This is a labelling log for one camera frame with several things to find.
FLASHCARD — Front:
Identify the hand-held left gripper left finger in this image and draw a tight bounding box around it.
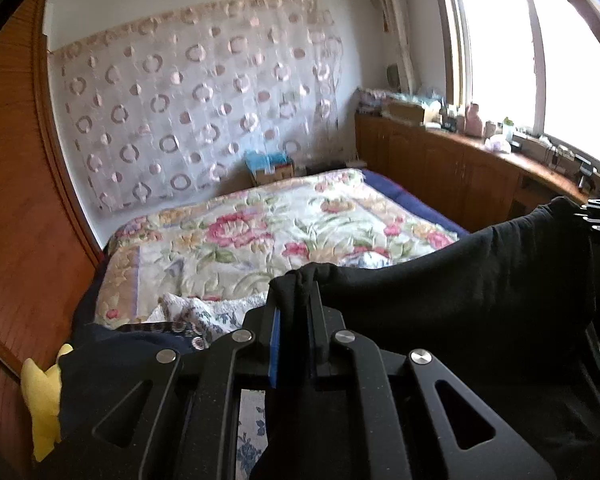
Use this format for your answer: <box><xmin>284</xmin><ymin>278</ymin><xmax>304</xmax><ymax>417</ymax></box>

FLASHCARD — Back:
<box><xmin>92</xmin><ymin>305</ymin><xmax>281</xmax><ymax>480</ymax></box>

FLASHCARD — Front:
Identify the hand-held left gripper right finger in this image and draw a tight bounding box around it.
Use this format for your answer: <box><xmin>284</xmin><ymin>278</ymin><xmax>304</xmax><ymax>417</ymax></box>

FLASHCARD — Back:
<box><xmin>307</xmin><ymin>290</ymin><xmax>556</xmax><ymax>480</ymax></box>

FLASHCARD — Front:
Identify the black printed t-shirt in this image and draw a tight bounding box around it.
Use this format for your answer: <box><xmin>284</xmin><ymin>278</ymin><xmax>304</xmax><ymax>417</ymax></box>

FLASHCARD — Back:
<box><xmin>269</xmin><ymin>196</ymin><xmax>600</xmax><ymax>480</ymax></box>

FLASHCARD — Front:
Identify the black clamp stand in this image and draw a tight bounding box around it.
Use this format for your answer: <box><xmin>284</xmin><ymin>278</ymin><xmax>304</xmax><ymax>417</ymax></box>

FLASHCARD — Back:
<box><xmin>575</xmin><ymin>156</ymin><xmax>597</xmax><ymax>191</ymax></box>

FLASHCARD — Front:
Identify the floral quilt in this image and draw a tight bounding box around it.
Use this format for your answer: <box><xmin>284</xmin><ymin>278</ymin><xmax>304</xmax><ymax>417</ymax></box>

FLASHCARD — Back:
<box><xmin>94</xmin><ymin>169</ymin><xmax>460</xmax><ymax>331</ymax></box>

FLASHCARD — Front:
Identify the dark navy garment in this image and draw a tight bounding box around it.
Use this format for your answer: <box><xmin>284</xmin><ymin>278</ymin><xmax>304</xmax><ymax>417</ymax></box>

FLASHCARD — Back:
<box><xmin>57</xmin><ymin>322</ymin><xmax>261</xmax><ymax>441</ymax></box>

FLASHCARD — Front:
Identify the pink bottle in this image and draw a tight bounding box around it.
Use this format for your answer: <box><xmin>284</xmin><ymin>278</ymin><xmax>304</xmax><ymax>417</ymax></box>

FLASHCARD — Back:
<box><xmin>462</xmin><ymin>102</ymin><xmax>483</xmax><ymax>137</ymax></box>

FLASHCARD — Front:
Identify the cardboard box with blue cloth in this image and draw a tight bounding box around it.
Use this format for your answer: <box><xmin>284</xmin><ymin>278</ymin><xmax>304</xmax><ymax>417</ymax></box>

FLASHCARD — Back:
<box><xmin>244</xmin><ymin>151</ymin><xmax>296</xmax><ymax>187</ymax></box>

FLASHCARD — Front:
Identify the wooden side cabinet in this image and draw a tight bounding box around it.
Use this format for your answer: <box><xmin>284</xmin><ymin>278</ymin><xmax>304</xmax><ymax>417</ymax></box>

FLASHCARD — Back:
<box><xmin>355</xmin><ymin>112</ymin><xmax>600</xmax><ymax>241</ymax></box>

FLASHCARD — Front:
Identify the blue blanket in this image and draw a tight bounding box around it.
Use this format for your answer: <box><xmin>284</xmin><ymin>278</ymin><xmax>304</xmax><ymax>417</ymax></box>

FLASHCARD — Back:
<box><xmin>361</xmin><ymin>169</ymin><xmax>471</xmax><ymax>237</ymax></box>

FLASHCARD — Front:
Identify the wood-framed window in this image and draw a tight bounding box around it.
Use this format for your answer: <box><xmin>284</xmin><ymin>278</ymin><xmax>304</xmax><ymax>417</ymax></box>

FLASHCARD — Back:
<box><xmin>430</xmin><ymin>0</ymin><xmax>600</xmax><ymax>166</ymax></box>

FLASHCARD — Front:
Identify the flat cardboard box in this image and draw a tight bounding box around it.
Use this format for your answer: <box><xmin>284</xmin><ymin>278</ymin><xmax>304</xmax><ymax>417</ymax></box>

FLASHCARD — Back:
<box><xmin>382</xmin><ymin>101</ymin><xmax>426</xmax><ymax>123</ymax></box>

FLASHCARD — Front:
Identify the yellow plush toy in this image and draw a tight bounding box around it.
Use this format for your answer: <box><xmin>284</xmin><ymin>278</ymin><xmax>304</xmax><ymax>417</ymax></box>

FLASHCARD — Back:
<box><xmin>20</xmin><ymin>344</ymin><xmax>75</xmax><ymax>462</ymax></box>

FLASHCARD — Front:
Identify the stack of folded cloths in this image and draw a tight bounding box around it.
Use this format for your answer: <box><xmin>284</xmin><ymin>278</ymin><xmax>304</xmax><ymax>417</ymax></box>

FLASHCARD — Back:
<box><xmin>357</xmin><ymin>87</ymin><xmax>396</xmax><ymax>116</ymax></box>

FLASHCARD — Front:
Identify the pale gathered window curtain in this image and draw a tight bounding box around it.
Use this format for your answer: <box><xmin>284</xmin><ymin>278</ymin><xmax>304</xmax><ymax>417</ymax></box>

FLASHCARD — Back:
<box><xmin>367</xmin><ymin>0</ymin><xmax>417</xmax><ymax>95</ymax></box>

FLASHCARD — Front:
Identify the sheer circle-patterned wall curtain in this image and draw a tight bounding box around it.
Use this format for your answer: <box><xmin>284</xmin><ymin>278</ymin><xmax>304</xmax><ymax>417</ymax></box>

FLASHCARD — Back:
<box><xmin>47</xmin><ymin>0</ymin><xmax>343</xmax><ymax>213</ymax></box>

